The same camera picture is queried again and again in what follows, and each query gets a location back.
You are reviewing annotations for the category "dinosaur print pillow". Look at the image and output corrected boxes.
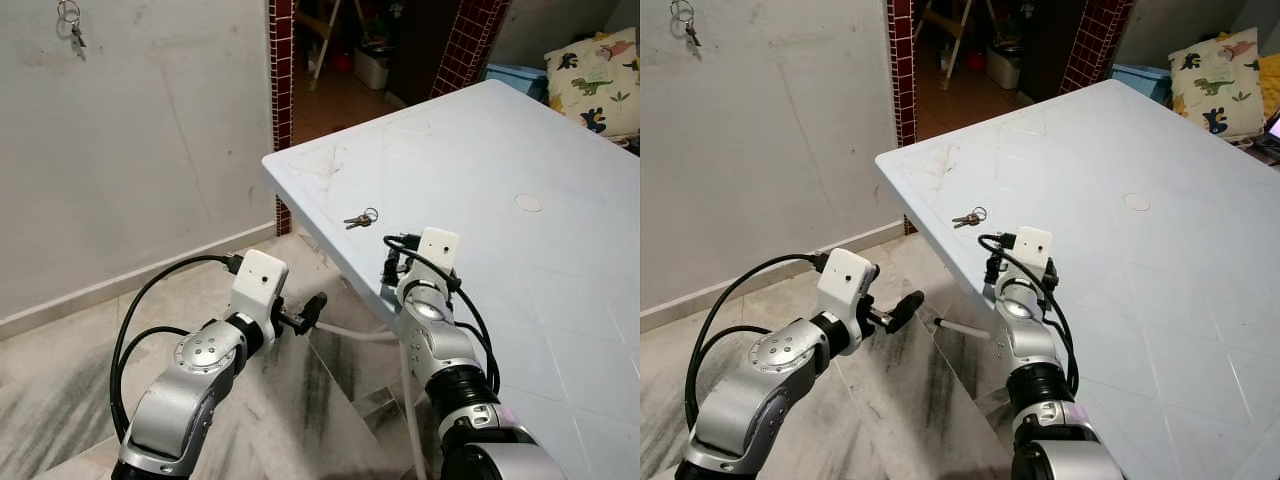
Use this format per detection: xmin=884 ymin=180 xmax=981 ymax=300
xmin=1168 ymin=27 xmax=1266 ymax=141
xmin=545 ymin=27 xmax=641 ymax=141

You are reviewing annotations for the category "short black left arm cable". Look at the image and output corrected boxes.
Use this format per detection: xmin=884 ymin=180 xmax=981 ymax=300
xmin=112 ymin=325 xmax=196 ymax=441
xmin=690 ymin=323 xmax=791 ymax=421

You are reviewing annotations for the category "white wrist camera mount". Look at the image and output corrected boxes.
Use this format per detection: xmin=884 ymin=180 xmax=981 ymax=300
xmin=230 ymin=250 xmax=289 ymax=341
xmin=818 ymin=248 xmax=879 ymax=336
xmin=1012 ymin=227 xmax=1056 ymax=286
xmin=415 ymin=228 xmax=461 ymax=291

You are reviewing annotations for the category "pale blue plastic table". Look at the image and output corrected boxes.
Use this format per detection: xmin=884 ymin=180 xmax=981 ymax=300
xmin=875 ymin=80 xmax=1280 ymax=480
xmin=262 ymin=80 xmax=641 ymax=480

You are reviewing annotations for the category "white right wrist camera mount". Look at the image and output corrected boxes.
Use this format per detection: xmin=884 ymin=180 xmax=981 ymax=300
xmin=1012 ymin=227 xmax=1056 ymax=286
xmin=415 ymin=228 xmax=461 ymax=291

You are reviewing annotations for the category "white table leg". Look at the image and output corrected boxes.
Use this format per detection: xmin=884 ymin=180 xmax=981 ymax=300
xmin=401 ymin=335 xmax=429 ymax=480

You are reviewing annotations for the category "white table brace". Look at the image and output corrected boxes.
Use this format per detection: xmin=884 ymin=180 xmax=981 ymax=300
xmin=935 ymin=317 xmax=997 ymax=340
xmin=318 ymin=321 xmax=403 ymax=346

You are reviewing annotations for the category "long black left arm cable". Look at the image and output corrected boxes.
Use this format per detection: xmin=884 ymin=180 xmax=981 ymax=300
xmin=685 ymin=253 xmax=831 ymax=431
xmin=110 ymin=254 xmax=244 ymax=441

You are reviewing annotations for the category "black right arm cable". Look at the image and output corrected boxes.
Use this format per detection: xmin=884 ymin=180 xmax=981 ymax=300
xmin=383 ymin=233 xmax=501 ymax=396
xmin=978 ymin=233 xmax=1081 ymax=396

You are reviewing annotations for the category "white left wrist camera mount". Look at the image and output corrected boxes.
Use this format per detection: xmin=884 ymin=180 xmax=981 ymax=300
xmin=818 ymin=248 xmax=879 ymax=336
xmin=230 ymin=250 xmax=289 ymax=341

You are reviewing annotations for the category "white bucket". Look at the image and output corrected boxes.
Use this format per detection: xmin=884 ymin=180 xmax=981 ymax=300
xmin=352 ymin=45 xmax=393 ymax=91
xmin=985 ymin=45 xmax=1023 ymax=91

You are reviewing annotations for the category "blue plastic bin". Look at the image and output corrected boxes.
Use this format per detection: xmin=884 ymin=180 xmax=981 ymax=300
xmin=1112 ymin=63 xmax=1173 ymax=104
xmin=483 ymin=62 xmax=549 ymax=101

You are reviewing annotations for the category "wooden ladder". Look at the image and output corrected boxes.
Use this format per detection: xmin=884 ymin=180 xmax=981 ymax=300
xmin=920 ymin=0 xmax=976 ymax=91
xmin=308 ymin=0 xmax=363 ymax=91

